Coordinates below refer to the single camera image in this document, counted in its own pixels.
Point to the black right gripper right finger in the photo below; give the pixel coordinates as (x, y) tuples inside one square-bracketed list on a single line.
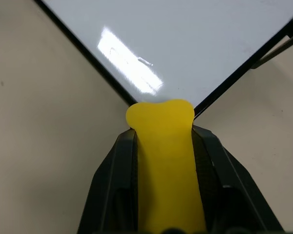
[(224, 175)]

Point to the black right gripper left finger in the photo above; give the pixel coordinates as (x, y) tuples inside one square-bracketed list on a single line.
[(112, 180)]

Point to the yellow eraser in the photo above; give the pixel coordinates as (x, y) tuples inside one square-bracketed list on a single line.
[(167, 156)]

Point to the dark whiteboard stand leg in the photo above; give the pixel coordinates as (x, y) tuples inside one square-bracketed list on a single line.
[(276, 50)]

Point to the black-framed whiteboard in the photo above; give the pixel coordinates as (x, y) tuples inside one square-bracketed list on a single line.
[(175, 44)]

